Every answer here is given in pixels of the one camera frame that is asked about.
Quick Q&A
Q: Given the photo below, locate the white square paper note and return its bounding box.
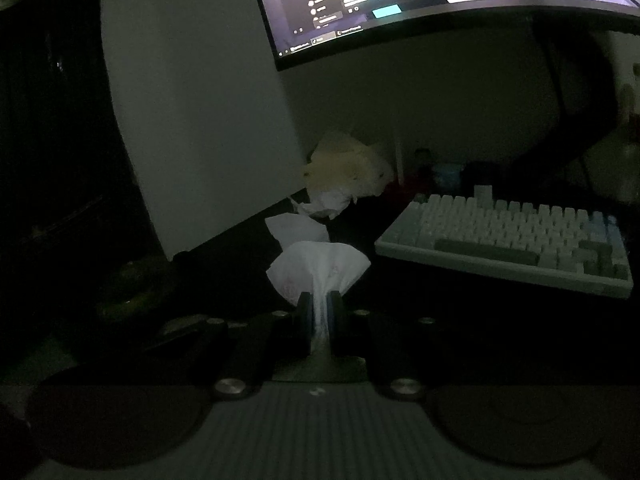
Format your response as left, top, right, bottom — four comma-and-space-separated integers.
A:
265, 214, 330, 250

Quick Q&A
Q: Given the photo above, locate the white backlit mechanical keyboard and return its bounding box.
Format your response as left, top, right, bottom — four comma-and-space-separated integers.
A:
375, 186, 634, 298

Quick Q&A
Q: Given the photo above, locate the crumpled white tissue on desk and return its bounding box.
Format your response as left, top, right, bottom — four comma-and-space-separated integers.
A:
290, 190, 352, 220

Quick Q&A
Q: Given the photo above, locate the white paper tissue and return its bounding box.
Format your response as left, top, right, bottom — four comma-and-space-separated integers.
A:
266, 240, 371, 352

